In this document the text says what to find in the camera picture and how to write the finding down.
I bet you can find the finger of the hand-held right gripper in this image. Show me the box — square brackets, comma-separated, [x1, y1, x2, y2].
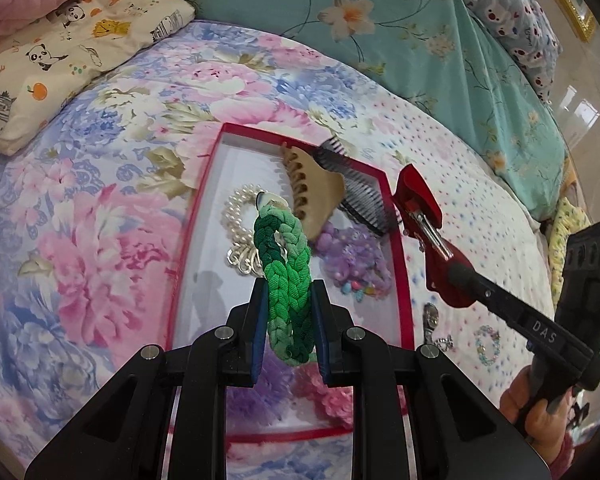
[447, 261, 600, 392]

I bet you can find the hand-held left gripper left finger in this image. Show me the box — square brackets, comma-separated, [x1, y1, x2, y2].
[25, 276, 271, 480]

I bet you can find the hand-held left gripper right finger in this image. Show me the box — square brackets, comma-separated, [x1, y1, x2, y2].
[310, 280, 551, 480]

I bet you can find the green braided hair tie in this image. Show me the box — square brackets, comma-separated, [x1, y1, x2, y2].
[250, 207, 317, 367]

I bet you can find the purple fluffy scrunchie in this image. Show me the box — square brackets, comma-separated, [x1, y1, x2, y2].
[227, 350, 306, 423]

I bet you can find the red shallow box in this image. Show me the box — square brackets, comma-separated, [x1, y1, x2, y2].
[167, 122, 416, 445]

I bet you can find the pink fluffy scrunchie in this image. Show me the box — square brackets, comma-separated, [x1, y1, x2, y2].
[292, 360, 356, 418]

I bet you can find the purple beaded scrunchie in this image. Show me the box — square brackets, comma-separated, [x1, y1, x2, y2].
[314, 225, 393, 301]

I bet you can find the pearl bracelet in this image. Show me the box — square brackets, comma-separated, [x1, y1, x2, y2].
[221, 185, 267, 276]

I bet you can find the black comb hair clip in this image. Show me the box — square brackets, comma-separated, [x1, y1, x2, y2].
[314, 135, 401, 237]

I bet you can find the tan claw hair clip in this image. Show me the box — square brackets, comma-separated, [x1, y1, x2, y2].
[279, 142, 346, 241]

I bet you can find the red bow hair clip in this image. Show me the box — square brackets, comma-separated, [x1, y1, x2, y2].
[392, 164, 473, 307]

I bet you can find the person's right forearm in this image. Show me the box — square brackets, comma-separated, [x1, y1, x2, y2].
[549, 430, 582, 480]

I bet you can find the person's right hand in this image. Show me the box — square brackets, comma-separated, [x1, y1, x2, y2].
[500, 360, 581, 461]

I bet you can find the yellow floral pillow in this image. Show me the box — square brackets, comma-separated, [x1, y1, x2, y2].
[547, 160, 594, 301]

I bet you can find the metal wristwatch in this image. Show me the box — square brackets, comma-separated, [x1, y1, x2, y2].
[422, 302, 453, 356]

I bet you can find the teal floral quilt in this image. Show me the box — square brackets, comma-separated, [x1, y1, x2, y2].
[130, 0, 569, 221]

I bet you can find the white bear print pillow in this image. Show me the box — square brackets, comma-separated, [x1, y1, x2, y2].
[452, 0, 564, 104]

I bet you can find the cream panda print pillow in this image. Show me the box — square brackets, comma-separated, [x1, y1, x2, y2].
[0, 0, 196, 156]

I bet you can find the pastel beaded bracelet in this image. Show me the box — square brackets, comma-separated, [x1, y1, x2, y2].
[475, 325, 504, 366]

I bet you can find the gold picture frame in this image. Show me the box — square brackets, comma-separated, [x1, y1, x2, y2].
[527, 0, 597, 44]

